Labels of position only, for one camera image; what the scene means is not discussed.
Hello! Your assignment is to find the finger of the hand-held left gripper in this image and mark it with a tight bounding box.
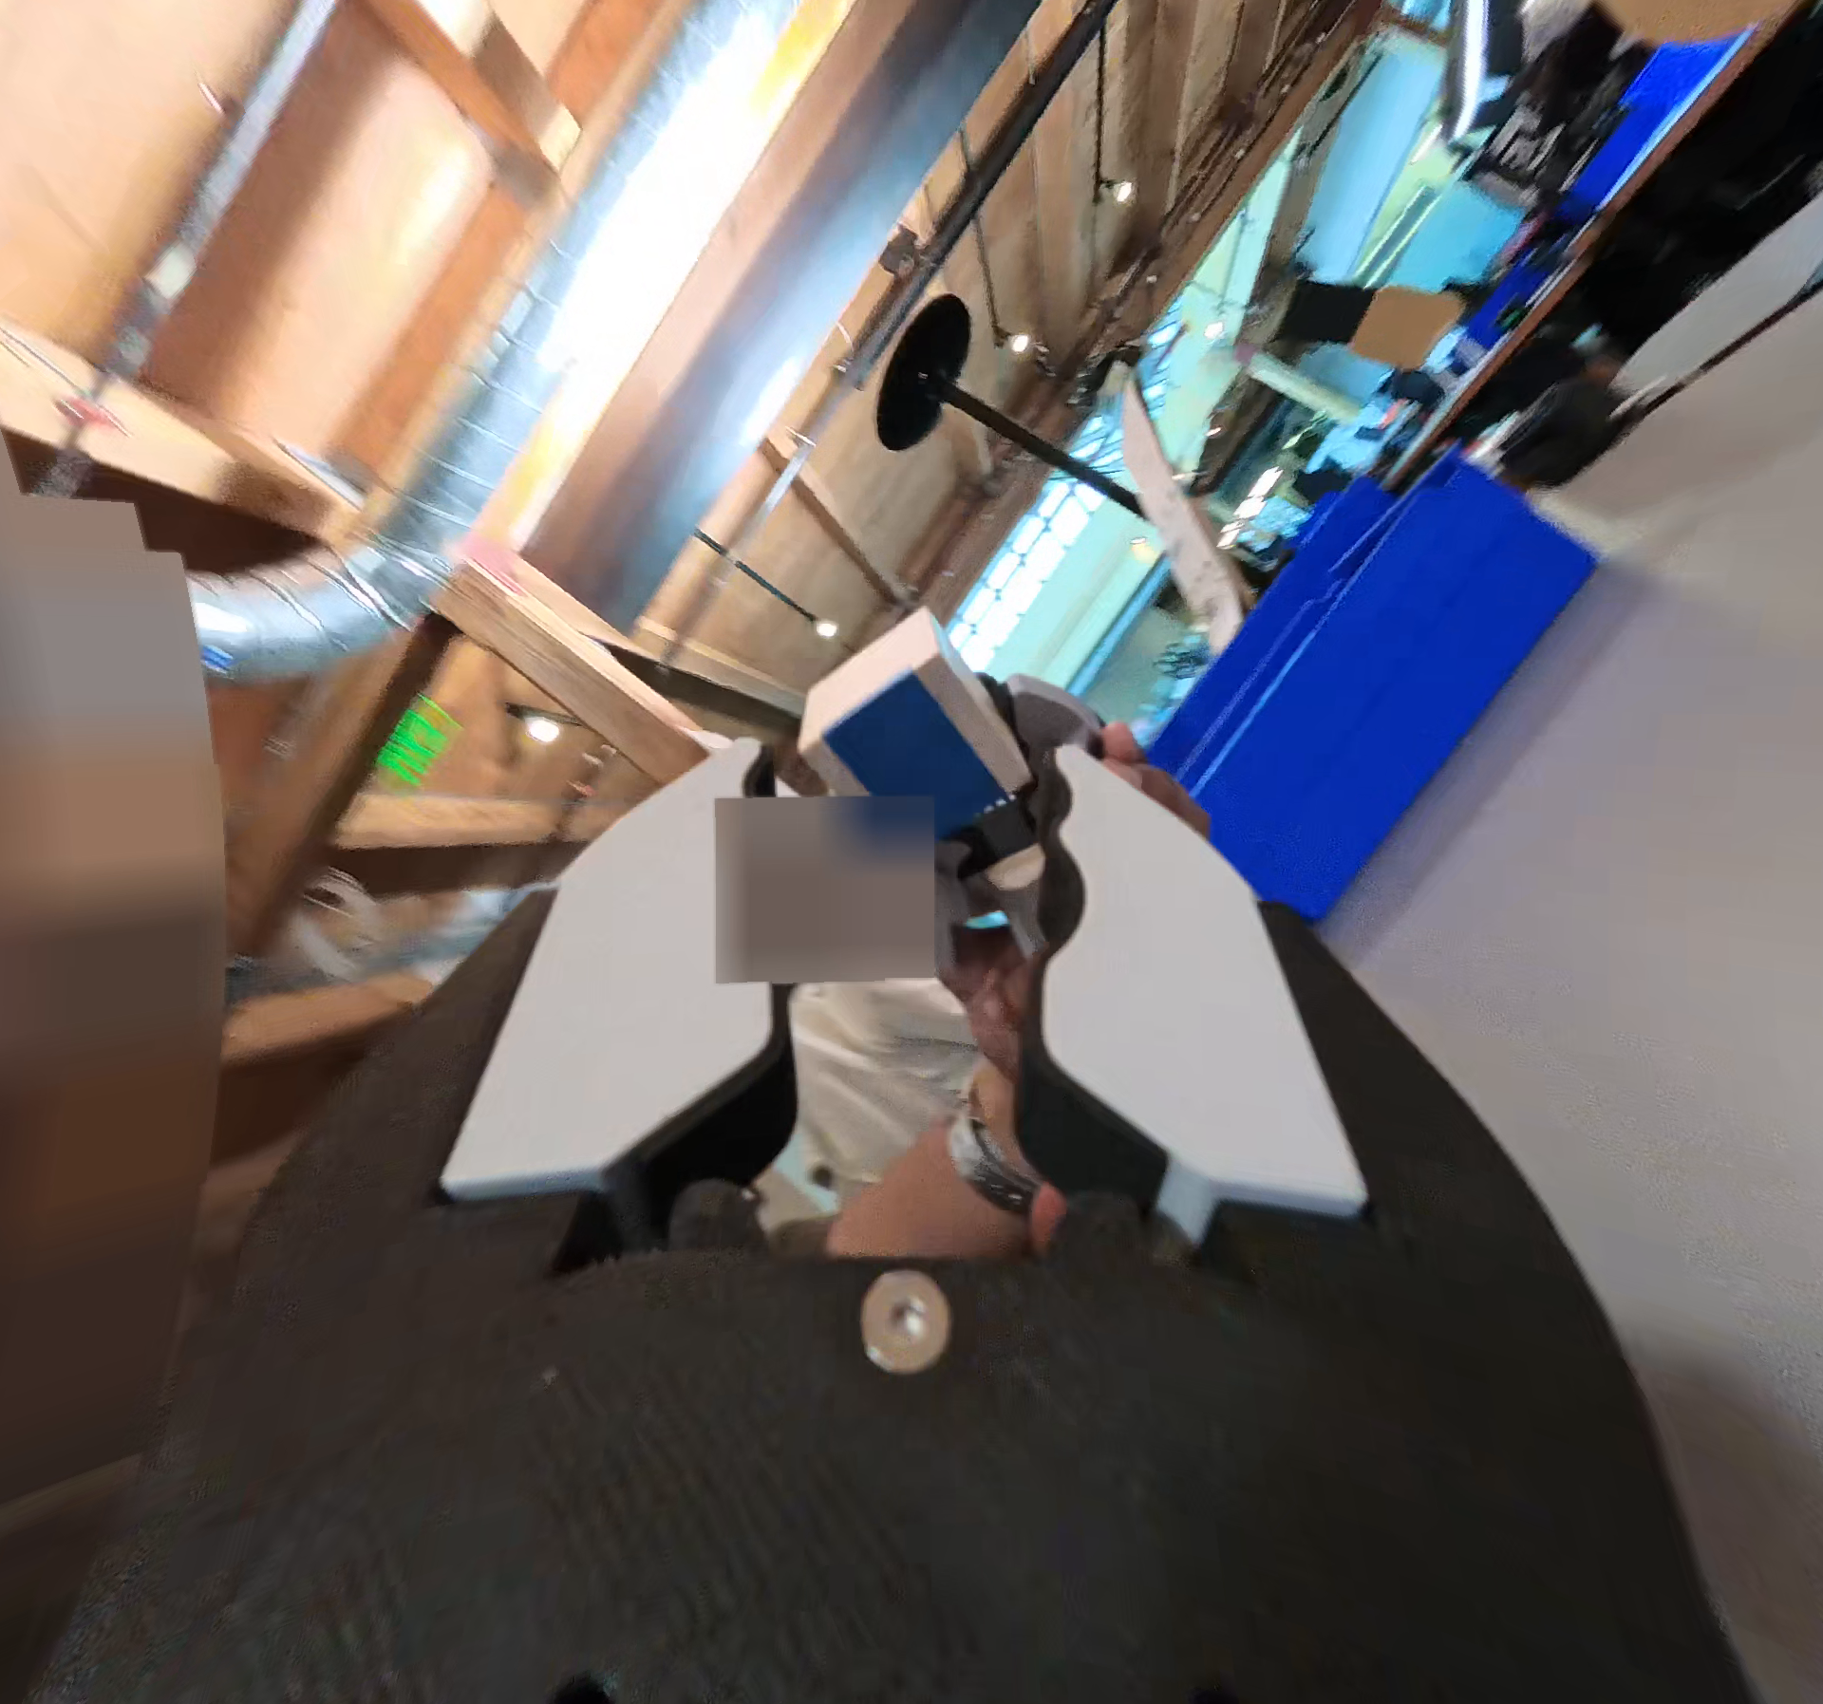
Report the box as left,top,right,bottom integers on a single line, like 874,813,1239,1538
996,676,1111,763

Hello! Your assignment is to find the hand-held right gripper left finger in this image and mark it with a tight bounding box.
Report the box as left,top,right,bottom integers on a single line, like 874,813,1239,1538
438,734,795,1205

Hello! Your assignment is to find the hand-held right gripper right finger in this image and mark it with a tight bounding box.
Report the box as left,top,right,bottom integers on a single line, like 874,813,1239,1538
1014,742,1375,1246

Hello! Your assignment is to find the blue striped wooden cube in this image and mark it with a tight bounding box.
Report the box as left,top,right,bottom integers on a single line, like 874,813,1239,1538
795,609,1038,822

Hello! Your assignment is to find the blue plastic bin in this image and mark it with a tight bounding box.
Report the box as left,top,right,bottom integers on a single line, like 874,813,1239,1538
1559,24,1760,217
1142,452,1600,923

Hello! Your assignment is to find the grey desk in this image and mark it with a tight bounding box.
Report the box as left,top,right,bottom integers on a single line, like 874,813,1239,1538
1310,187,1823,1704

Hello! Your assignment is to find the person's left hand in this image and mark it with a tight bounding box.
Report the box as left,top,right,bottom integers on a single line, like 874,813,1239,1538
943,718,1215,1122

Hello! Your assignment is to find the person's white shirt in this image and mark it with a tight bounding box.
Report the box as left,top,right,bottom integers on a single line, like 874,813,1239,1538
787,974,988,1229

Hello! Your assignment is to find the silver wristwatch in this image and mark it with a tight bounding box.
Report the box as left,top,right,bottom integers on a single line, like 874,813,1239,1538
943,1102,1046,1219

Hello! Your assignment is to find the green exit sign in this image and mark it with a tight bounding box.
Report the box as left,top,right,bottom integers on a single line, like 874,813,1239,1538
371,704,464,789

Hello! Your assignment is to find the black round ceiling fixture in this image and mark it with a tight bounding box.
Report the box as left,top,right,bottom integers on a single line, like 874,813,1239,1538
872,294,1144,513

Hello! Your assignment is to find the brown rounded board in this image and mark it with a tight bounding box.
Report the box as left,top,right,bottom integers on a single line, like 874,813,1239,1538
1345,286,1468,367

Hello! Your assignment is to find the silver ventilation duct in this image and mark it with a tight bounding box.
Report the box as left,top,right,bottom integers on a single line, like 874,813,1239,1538
185,0,913,686

